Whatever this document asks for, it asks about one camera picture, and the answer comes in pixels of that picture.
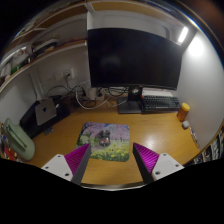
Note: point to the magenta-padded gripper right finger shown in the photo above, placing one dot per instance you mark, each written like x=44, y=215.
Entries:
x=164, y=165

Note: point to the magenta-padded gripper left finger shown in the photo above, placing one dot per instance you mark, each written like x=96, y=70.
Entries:
x=59, y=165

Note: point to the transparent computer mouse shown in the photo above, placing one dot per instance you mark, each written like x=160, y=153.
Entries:
x=104, y=138

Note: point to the flower landscape print mouse pad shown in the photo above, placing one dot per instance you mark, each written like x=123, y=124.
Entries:
x=118, y=140

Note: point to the pale green bag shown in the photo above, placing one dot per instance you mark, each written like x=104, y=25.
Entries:
x=21, y=143

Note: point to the black desktop stand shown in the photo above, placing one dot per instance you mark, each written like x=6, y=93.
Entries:
x=28, y=125

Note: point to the wooden bookshelf unit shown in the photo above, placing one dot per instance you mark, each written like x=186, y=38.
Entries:
x=213, y=146

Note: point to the amber jar with yellow lid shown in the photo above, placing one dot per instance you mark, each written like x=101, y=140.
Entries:
x=182, y=113

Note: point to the silver mini computer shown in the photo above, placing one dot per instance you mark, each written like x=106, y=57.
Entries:
x=45, y=111

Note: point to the dark mechanical keyboard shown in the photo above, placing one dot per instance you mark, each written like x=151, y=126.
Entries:
x=160, y=103

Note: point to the white power strip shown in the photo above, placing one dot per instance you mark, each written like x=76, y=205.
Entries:
x=95, y=96

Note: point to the black computer monitor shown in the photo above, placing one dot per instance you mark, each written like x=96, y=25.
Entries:
x=133, y=56

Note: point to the white tube lamp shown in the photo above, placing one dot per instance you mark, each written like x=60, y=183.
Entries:
x=183, y=34

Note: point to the white wall socket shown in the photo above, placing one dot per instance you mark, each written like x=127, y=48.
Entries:
x=65, y=74

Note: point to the wooden wall shelf unit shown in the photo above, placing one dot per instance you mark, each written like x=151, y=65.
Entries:
x=43, y=43

